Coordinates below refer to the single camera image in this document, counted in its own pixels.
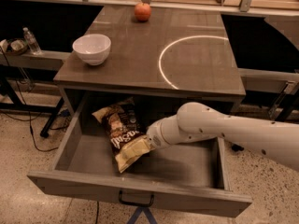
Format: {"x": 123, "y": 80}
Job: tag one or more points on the black table leg left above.
{"x": 53, "y": 114}

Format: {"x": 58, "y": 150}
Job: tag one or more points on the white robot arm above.
{"x": 277, "y": 141}

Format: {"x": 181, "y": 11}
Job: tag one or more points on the grey counter cabinet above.
{"x": 179, "y": 55}

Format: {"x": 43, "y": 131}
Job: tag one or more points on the clear plastic water bottle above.
{"x": 31, "y": 41}

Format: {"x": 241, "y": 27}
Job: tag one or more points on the grey left side bench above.
{"x": 47, "y": 60}

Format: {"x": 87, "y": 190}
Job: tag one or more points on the white bowl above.
{"x": 92, "y": 49}

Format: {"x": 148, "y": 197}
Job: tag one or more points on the red apple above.
{"x": 142, "y": 11}

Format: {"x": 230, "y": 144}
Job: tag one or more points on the brown chip bag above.
{"x": 128, "y": 141}

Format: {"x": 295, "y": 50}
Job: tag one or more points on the grey open drawer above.
{"x": 185, "y": 177}

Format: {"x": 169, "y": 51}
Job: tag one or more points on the black table leg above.
{"x": 53, "y": 114}
{"x": 236, "y": 148}

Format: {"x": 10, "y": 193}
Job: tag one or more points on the grey bench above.
{"x": 269, "y": 81}
{"x": 47, "y": 60}

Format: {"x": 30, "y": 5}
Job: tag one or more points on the black table leg right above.
{"x": 236, "y": 148}

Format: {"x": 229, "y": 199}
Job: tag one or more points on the black drawer handle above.
{"x": 136, "y": 199}

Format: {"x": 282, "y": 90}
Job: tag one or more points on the small bowl with items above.
{"x": 13, "y": 47}

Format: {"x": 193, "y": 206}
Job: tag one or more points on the grey right side bench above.
{"x": 269, "y": 81}

